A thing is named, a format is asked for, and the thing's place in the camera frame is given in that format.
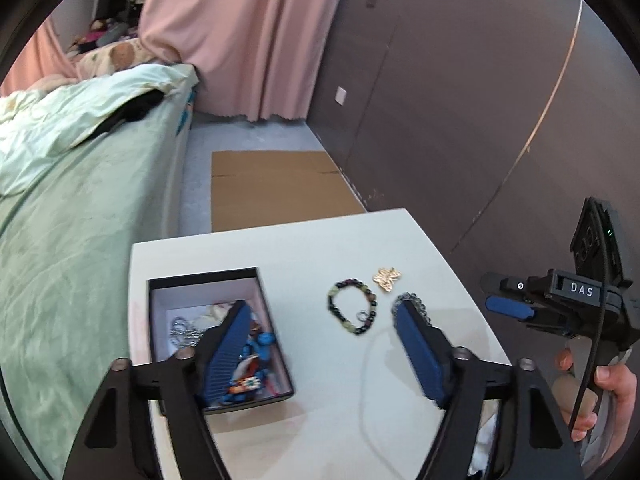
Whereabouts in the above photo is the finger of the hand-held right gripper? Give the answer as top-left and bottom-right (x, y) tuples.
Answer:
(482, 272), (549, 296)
(485, 296), (537, 322)

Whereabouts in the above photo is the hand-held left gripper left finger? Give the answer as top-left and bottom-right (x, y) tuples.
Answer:
(62, 300), (251, 480)

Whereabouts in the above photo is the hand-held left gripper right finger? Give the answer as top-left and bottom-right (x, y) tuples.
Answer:
(391, 294), (586, 480)

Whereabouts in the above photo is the colourful beaded pendant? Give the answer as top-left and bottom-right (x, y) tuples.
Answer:
(227, 375), (263, 396)

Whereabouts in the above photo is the grey bead bracelet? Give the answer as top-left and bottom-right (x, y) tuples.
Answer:
(391, 290), (436, 328)

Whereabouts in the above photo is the silver chain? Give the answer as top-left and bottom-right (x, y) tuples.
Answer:
(167, 316), (206, 348)

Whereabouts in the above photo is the black jewelry box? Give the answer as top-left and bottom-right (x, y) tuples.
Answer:
(146, 267), (295, 415)

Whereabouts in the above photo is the gold butterfly brooch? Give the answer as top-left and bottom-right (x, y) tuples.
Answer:
(371, 266), (403, 292)

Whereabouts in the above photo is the dark multicolour bead bracelet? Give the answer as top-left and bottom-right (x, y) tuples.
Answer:
(327, 278), (377, 336)

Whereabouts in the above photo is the person's right hand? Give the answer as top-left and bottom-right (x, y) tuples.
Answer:
(552, 345), (640, 443)

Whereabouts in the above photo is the white cloth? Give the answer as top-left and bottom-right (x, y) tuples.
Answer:
(470, 400), (501, 476)

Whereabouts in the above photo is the flat brown cardboard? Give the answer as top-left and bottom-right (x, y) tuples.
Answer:
(211, 150), (368, 233)

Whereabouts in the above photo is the bed with green sheet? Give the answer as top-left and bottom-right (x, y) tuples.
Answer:
(0, 62), (198, 480)

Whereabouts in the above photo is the dark cloth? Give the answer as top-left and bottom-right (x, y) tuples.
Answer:
(90, 89), (163, 138)

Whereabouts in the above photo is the light green duvet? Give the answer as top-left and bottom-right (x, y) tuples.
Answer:
(0, 62), (193, 196)

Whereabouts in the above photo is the cream plush toy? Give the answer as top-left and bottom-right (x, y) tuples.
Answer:
(75, 40), (181, 78)

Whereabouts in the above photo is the wide pink curtain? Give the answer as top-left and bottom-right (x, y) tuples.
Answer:
(137, 0), (351, 123)

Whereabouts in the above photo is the narrow pink curtain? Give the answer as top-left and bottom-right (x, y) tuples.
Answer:
(0, 20), (78, 98)

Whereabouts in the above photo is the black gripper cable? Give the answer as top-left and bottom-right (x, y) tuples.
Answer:
(570, 199), (613, 428)

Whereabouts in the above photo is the thin clear cord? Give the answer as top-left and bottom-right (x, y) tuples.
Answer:
(360, 327), (401, 476)

